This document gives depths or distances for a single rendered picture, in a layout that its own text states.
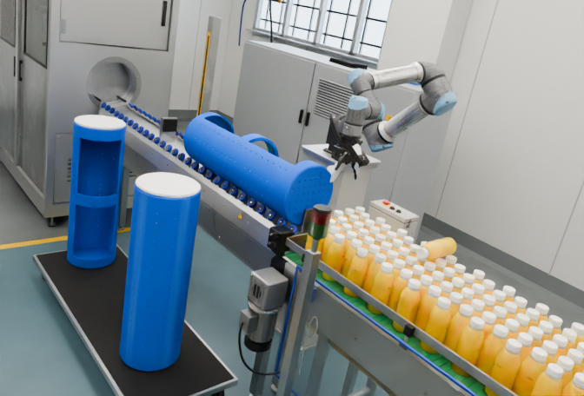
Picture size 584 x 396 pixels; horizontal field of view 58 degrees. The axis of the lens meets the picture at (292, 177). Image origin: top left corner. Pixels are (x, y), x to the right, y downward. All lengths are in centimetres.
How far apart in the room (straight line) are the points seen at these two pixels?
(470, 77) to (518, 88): 46
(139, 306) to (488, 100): 356
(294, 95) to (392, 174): 128
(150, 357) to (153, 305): 28
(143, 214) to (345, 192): 107
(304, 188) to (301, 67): 253
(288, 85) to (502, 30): 190
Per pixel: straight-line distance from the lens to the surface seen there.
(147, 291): 243
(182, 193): 225
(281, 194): 221
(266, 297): 204
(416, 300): 181
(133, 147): 344
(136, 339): 259
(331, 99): 437
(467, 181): 510
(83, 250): 362
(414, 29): 512
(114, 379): 264
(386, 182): 401
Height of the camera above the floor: 186
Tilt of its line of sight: 18 degrees down
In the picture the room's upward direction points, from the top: 11 degrees clockwise
